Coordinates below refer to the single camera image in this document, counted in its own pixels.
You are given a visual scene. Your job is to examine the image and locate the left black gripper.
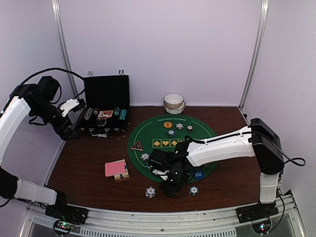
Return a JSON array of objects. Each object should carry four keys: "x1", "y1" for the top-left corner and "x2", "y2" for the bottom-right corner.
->
[{"x1": 31, "y1": 99, "x2": 81, "y2": 140}]

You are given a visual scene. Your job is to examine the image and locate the blue small blind button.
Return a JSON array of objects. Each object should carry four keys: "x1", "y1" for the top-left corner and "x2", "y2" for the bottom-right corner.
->
[{"x1": 194, "y1": 171, "x2": 204, "y2": 180}]

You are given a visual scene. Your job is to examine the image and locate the blue tan ten chip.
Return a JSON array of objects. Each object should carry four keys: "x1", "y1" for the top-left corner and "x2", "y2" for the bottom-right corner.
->
[{"x1": 140, "y1": 153, "x2": 150, "y2": 161}]

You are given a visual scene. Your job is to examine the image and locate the green blue chip top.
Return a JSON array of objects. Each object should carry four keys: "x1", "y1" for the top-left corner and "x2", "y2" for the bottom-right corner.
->
[{"x1": 167, "y1": 130, "x2": 176, "y2": 137}]

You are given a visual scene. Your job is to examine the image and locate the brown black chip top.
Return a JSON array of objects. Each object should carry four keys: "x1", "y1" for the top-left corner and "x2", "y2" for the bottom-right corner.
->
[{"x1": 186, "y1": 125, "x2": 194, "y2": 132}]

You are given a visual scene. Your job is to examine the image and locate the white blue chip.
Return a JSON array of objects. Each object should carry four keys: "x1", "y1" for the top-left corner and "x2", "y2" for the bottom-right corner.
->
[{"x1": 175, "y1": 123, "x2": 184, "y2": 130}]

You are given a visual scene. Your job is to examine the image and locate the red black all-in triangle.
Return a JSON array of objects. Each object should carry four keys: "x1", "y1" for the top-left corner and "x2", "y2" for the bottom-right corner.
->
[{"x1": 130, "y1": 141, "x2": 143, "y2": 151}]

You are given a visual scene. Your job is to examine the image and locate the orange round button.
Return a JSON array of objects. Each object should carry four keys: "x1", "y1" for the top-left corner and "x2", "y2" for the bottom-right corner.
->
[{"x1": 163, "y1": 121, "x2": 173, "y2": 128}]

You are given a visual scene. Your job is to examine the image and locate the red-backed card deck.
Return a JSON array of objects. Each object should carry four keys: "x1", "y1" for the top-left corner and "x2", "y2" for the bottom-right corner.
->
[{"x1": 105, "y1": 160, "x2": 125, "y2": 177}]

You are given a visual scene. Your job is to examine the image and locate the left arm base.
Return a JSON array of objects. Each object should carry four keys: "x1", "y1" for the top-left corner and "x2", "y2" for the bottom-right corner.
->
[{"x1": 45, "y1": 205, "x2": 88, "y2": 225}]

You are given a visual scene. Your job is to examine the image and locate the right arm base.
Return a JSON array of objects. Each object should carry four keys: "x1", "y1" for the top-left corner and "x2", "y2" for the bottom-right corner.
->
[{"x1": 236, "y1": 203, "x2": 279, "y2": 223}]

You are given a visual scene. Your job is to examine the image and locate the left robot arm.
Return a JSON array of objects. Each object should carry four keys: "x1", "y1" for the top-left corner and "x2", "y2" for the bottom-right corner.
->
[{"x1": 0, "y1": 76, "x2": 85, "y2": 219}]

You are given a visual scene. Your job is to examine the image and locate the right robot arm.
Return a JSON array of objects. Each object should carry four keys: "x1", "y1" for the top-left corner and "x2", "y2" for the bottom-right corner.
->
[{"x1": 160, "y1": 118, "x2": 284, "y2": 218}]

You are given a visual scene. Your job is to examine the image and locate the green blue chip stack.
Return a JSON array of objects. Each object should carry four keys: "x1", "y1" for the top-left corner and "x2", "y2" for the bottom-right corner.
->
[{"x1": 189, "y1": 186, "x2": 199, "y2": 196}]

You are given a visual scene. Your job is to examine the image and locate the tan blue chips in case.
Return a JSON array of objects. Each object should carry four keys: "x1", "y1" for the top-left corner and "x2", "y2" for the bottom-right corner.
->
[{"x1": 83, "y1": 108, "x2": 93, "y2": 121}]

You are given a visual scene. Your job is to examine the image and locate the blue tan chip stack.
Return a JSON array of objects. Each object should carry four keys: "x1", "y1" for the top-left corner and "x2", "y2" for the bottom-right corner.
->
[{"x1": 145, "y1": 186, "x2": 157, "y2": 198}]

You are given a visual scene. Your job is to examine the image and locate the clear dealer button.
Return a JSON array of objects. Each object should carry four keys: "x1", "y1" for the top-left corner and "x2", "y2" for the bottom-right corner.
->
[{"x1": 96, "y1": 118, "x2": 107, "y2": 126}]

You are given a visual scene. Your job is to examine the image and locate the card pack in case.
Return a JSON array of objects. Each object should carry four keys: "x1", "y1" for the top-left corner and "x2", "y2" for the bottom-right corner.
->
[{"x1": 98, "y1": 110, "x2": 113, "y2": 118}]

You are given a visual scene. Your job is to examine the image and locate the round green poker mat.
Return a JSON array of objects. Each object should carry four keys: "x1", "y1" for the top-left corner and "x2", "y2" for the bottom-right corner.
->
[{"x1": 127, "y1": 114, "x2": 216, "y2": 183}]

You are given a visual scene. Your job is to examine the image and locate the black poker chip case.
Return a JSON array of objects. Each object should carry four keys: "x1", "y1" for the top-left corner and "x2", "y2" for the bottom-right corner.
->
[{"x1": 79, "y1": 75, "x2": 130, "y2": 134}]

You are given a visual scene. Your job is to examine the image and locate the gold blue card box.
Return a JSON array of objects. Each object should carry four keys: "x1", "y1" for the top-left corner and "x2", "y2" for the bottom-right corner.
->
[{"x1": 114, "y1": 159, "x2": 129, "y2": 181}]

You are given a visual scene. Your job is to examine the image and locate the green blue chips in case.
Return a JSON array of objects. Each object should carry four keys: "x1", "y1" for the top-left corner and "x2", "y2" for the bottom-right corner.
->
[{"x1": 114, "y1": 107, "x2": 121, "y2": 116}]

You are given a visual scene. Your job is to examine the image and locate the teal chips in case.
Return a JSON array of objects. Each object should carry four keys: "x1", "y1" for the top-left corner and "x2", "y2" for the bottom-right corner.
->
[{"x1": 119, "y1": 109, "x2": 127, "y2": 120}]

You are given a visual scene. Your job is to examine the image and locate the white lower bowl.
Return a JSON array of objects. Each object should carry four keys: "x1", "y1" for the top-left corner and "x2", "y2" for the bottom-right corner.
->
[{"x1": 163, "y1": 101, "x2": 186, "y2": 115}]

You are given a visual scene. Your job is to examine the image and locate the white ceramic bowl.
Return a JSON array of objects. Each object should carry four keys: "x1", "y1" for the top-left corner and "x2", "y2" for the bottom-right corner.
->
[{"x1": 164, "y1": 94, "x2": 184, "y2": 109}]

